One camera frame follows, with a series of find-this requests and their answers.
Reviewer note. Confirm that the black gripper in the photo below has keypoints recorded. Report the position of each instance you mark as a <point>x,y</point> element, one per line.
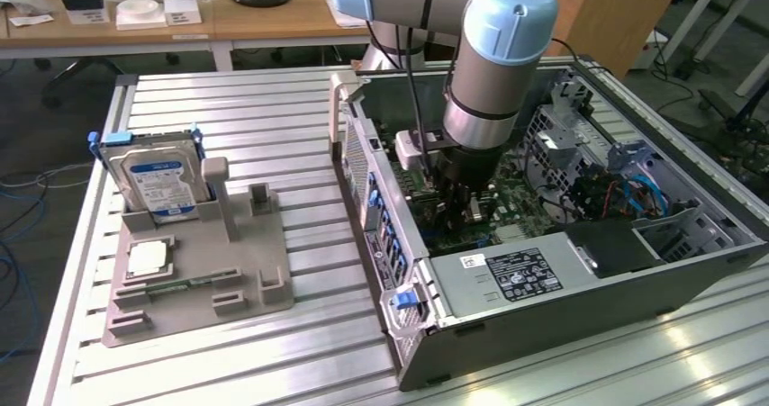
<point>472,167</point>

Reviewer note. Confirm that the graphics card with metal bracket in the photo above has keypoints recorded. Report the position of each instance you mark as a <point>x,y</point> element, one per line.
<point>475,210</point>

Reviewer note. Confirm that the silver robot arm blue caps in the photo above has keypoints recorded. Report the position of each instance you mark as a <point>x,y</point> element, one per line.
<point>493,64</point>

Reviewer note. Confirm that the green motherboard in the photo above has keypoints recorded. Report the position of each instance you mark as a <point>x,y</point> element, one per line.
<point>517,217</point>

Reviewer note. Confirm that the perforated metal disk bay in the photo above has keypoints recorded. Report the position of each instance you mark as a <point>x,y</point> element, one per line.
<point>566,145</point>

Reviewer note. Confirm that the power supply with black label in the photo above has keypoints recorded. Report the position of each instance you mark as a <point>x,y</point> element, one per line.
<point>511,275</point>

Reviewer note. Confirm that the blue case latch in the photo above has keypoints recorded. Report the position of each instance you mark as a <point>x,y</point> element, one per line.
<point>403,300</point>

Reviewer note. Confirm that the grey open PC case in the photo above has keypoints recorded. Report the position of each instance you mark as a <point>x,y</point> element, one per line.
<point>541,329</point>

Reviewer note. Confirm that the grey plastic parts rack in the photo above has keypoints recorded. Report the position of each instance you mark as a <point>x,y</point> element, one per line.
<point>253,244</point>

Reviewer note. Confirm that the wooden cabinet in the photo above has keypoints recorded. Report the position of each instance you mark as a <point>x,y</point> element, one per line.
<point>614,14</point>

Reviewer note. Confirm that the wooden desk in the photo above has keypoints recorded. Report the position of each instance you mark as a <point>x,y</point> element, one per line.
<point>241,23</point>

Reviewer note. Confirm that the hard disk in blue caddy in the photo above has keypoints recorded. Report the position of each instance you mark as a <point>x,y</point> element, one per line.
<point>160,181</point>

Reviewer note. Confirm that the green RAM stick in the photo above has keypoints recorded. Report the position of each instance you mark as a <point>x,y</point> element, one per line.
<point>181,284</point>

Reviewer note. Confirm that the silver CPU chip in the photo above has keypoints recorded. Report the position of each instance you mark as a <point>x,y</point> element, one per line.
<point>149,258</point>

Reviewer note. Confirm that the small white box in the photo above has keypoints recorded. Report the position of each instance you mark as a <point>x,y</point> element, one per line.
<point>182,12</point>

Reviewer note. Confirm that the white tape roll on box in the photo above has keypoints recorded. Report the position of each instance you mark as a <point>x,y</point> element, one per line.
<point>141,12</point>

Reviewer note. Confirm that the black and white card box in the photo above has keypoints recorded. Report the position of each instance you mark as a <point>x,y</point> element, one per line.
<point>86,10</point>

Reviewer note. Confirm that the white paper label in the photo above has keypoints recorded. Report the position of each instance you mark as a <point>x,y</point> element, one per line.
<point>30,20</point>

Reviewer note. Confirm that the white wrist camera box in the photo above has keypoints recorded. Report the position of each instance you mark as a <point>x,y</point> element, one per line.
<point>412,149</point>

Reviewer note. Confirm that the white table frame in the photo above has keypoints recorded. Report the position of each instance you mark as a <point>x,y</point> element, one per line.
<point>751,77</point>

